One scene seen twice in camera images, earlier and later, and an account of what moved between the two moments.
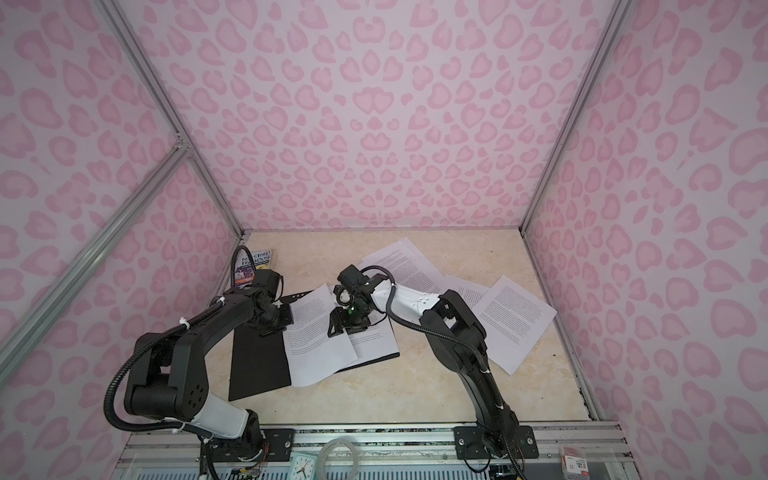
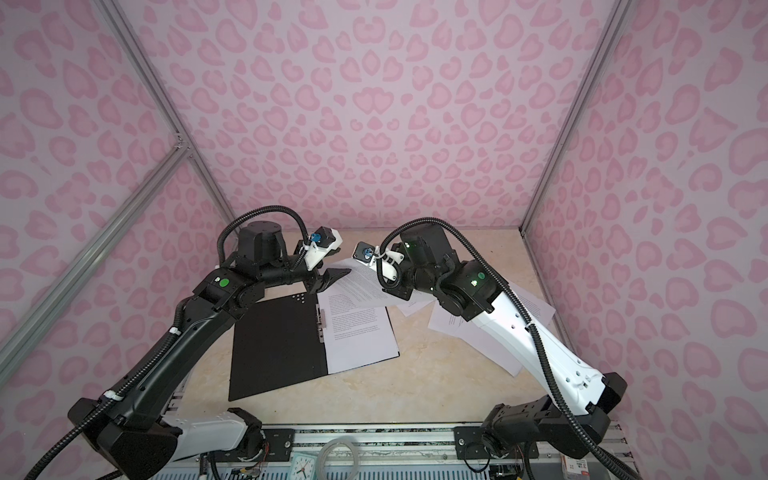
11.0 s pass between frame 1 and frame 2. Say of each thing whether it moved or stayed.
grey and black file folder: stayed
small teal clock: stayed
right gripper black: moved
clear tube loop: stayed
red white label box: stayed
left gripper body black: moved
